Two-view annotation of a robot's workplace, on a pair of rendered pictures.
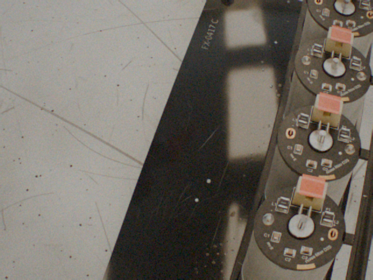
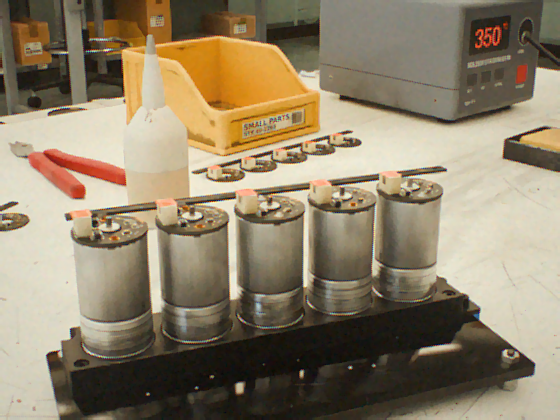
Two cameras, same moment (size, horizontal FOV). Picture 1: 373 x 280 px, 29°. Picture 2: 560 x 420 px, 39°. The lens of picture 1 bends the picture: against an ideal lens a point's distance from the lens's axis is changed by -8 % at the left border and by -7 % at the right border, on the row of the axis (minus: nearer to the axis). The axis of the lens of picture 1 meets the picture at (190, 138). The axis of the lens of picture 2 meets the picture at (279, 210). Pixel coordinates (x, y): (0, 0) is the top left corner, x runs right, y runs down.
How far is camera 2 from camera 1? 0.35 m
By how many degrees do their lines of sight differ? 90
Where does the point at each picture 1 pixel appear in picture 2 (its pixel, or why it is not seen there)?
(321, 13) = (214, 222)
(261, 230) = (431, 195)
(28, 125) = not seen: outside the picture
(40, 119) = not seen: outside the picture
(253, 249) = (437, 212)
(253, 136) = (279, 365)
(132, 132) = not seen: outside the picture
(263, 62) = (186, 391)
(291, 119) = (342, 207)
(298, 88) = (299, 227)
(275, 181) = (370, 238)
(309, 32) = (221, 250)
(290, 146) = (362, 202)
